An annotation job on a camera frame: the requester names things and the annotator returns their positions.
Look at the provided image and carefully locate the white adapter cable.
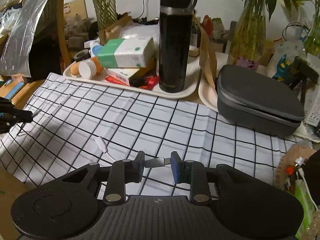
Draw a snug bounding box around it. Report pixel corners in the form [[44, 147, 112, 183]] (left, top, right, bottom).
[[94, 135, 172, 169]]

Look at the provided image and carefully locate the checkered white tablecloth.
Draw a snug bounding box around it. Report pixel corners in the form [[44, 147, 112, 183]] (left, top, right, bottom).
[[1, 74, 297, 189]]

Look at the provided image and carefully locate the silver plastic sheet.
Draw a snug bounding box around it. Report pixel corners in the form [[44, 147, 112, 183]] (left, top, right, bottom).
[[1, 0, 57, 77]]

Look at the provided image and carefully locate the white cap orange bottle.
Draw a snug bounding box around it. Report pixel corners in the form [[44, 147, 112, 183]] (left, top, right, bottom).
[[70, 57, 104, 79]]

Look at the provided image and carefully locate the cream plastic tray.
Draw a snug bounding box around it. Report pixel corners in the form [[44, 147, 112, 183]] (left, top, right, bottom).
[[63, 56, 200, 99]]

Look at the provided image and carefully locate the black tape roll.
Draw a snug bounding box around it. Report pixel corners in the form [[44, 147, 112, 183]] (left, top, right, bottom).
[[73, 49, 91, 62]]

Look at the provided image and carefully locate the red white flat box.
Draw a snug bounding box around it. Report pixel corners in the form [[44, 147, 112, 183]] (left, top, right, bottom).
[[105, 68, 150, 86]]

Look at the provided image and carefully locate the grey zippered hard case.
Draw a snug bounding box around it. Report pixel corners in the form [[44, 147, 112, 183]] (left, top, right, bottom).
[[216, 64, 305, 137]]

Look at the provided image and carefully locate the pink woven basket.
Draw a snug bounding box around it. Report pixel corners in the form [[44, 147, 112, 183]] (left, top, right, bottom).
[[273, 143, 319, 202]]

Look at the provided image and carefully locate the brown paper bag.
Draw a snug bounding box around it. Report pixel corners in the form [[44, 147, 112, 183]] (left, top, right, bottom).
[[193, 15, 217, 90]]

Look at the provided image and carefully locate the green white tissue pack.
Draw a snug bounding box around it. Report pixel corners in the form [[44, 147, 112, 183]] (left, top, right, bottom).
[[97, 37, 155, 68]]

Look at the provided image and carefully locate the white product box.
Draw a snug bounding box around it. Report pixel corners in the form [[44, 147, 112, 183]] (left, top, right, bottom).
[[304, 81, 319, 127]]

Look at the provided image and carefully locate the glass vase with bamboo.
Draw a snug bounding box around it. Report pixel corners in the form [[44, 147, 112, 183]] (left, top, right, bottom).
[[92, 0, 118, 31]]

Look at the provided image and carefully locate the black small tripod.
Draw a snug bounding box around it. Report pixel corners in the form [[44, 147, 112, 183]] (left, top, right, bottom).
[[289, 56, 319, 106]]

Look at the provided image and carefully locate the black thermos bottle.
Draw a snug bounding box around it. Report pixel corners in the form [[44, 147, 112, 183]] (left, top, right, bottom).
[[159, 0, 197, 93]]

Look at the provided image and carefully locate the glass vase bamboo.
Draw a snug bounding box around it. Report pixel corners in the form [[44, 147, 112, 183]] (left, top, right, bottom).
[[227, 0, 298, 70], [297, 0, 319, 58]]

